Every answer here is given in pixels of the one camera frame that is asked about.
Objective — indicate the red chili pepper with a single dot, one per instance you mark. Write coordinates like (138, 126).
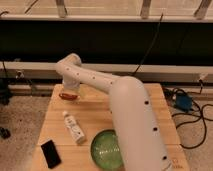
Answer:
(70, 97)

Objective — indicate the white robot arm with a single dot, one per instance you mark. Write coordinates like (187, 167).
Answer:
(139, 138)

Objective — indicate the white tube bottle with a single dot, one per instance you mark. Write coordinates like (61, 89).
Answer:
(74, 128)

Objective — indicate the black smartphone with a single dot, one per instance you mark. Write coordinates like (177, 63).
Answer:
(50, 153)

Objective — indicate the blue power adapter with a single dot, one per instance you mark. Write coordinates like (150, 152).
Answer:
(183, 102)

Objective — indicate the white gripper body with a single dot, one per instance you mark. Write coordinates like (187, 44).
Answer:
(70, 86)

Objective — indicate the black object on floor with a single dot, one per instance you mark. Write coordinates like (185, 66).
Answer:
(4, 133)

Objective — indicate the green glass bowl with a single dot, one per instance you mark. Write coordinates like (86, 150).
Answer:
(105, 151)

